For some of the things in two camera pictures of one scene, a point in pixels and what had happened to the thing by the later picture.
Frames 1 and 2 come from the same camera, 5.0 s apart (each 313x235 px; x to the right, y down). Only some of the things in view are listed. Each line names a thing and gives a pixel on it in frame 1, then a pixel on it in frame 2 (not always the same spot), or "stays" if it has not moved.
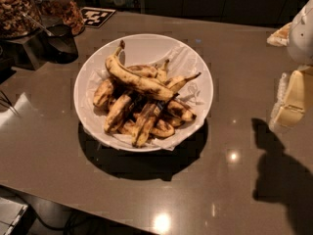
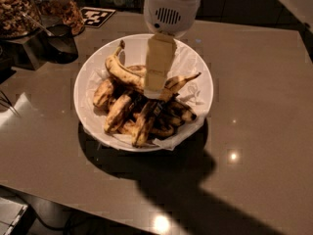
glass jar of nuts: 59,5 stays
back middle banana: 144,70 stays
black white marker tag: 95,17 stays
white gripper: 301,36 to 170,17
